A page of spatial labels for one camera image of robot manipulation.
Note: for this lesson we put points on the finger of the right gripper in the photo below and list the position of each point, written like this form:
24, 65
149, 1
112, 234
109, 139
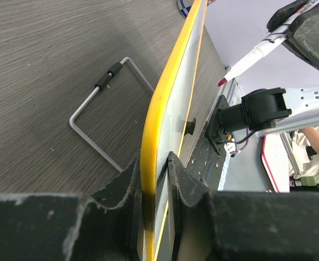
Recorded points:
282, 14
303, 37

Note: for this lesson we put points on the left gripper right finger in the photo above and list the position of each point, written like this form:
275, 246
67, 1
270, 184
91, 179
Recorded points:
238, 225

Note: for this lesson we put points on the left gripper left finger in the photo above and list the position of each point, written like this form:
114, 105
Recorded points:
106, 225

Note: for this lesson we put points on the pink capped marker pen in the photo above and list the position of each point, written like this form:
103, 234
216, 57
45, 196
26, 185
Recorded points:
274, 39

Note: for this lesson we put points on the yellow framed whiteboard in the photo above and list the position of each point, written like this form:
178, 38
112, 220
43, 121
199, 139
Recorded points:
165, 123

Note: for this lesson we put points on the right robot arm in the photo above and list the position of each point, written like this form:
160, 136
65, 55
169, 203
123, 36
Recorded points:
260, 109

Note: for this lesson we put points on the right whiteboard foot clip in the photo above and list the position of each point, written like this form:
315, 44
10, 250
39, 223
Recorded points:
186, 127

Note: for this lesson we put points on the energy drink can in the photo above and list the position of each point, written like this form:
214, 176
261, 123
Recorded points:
184, 6

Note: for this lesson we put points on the person in background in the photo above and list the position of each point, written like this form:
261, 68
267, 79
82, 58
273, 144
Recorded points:
306, 143

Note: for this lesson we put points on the white cable duct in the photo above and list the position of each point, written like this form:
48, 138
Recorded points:
224, 172

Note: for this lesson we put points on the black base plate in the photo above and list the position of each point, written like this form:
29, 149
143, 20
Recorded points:
205, 164

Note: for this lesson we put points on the metal wire whiteboard stand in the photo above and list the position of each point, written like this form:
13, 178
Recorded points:
105, 114

